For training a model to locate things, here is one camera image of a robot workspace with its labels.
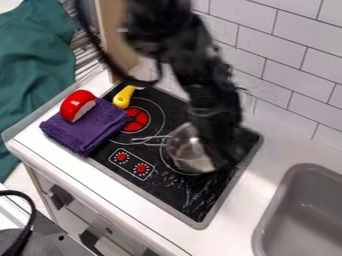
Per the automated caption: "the green cloth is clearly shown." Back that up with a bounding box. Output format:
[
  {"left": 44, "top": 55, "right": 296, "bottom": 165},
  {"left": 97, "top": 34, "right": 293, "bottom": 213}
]
[{"left": 0, "top": 0, "right": 78, "bottom": 184}]

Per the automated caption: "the red toy cheese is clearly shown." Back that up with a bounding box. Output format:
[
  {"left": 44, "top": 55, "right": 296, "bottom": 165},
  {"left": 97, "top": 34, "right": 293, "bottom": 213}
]
[{"left": 58, "top": 89, "right": 98, "bottom": 123}]

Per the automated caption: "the toy sink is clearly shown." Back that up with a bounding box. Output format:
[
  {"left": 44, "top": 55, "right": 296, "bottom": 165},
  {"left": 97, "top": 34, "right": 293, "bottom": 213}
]
[{"left": 251, "top": 162, "right": 342, "bottom": 256}]

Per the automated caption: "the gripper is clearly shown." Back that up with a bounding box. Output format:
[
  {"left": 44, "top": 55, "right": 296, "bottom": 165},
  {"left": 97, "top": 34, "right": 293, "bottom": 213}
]
[{"left": 179, "top": 78, "right": 246, "bottom": 168}]

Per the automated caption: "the silver pan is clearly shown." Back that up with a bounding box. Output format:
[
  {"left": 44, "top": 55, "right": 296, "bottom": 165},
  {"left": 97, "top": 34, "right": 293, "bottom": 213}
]
[{"left": 129, "top": 122, "right": 220, "bottom": 174}]

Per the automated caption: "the purple cloth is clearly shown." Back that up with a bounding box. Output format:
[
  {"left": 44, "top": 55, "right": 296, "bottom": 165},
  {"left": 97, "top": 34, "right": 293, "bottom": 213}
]
[{"left": 38, "top": 97, "right": 131, "bottom": 158}]

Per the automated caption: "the yellow tool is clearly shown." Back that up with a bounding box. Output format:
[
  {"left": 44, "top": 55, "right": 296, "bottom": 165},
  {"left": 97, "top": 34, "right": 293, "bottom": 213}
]
[{"left": 112, "top": 85, "right": 145, "bottom": 110}]

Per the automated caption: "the toy stove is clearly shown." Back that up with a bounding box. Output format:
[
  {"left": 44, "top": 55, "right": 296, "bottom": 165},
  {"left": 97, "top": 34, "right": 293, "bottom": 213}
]
[{"left": 86, "top": 81, "right": 265, "bottom": 231}]

